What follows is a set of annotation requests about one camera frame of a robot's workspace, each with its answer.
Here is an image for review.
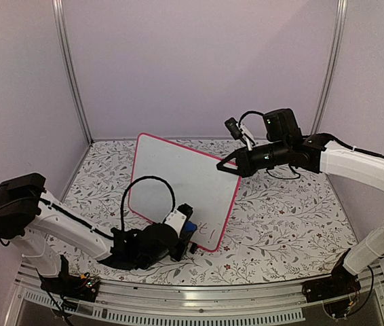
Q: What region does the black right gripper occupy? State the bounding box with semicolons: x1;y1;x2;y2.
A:
216;140;288;180

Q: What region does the blue whiteboard eraser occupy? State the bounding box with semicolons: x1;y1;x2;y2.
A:
183;221;197;232

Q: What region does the pink framed whiteboard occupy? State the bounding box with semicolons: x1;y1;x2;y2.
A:
128;133;242;252

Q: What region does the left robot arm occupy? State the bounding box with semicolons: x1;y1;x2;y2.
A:
0;173;197;301

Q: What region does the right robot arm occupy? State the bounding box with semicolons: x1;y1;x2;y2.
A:
216;108;384;302

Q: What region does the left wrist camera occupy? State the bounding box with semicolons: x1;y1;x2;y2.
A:
163;204;193;236

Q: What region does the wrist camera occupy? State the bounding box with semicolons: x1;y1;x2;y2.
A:
163;204;193;236
224;117;256;151

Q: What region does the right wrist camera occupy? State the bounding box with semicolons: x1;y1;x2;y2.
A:
224;117;256;151

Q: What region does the right black cable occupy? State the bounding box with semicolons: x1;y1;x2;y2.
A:
238;110;302;180

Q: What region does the left black sleeved cable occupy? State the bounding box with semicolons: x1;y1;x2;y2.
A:
120;175;176;232

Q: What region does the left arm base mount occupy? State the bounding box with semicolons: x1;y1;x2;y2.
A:
39;272;100;302

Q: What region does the right aluminium frame post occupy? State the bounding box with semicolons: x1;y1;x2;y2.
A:
310;0;348;134

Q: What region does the aluminium frame post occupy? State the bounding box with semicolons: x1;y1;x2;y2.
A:
310;0;348;134
52;0;94;145

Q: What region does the front aluminium rail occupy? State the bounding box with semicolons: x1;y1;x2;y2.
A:
18;273;384;325

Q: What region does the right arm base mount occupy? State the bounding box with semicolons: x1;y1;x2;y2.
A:
302;276;361;319

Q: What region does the left aluminium frame post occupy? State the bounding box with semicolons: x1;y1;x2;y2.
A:
52;0;94;145

